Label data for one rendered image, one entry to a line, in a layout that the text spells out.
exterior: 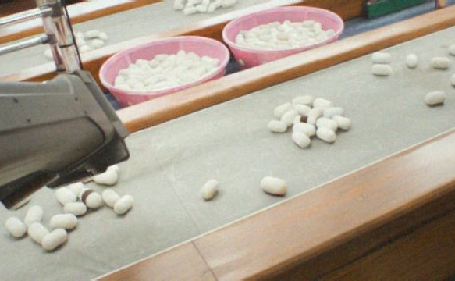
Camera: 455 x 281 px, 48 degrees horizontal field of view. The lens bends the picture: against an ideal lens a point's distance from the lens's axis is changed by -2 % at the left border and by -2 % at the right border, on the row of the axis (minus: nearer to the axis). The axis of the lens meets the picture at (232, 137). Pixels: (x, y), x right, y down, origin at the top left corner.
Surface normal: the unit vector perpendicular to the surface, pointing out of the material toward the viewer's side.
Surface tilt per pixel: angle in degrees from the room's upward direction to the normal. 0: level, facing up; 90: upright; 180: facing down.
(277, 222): 0
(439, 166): 0
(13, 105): 67
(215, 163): 0
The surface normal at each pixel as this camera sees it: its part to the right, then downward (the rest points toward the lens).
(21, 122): 0.84, -0.55
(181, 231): -0.11, -0.84
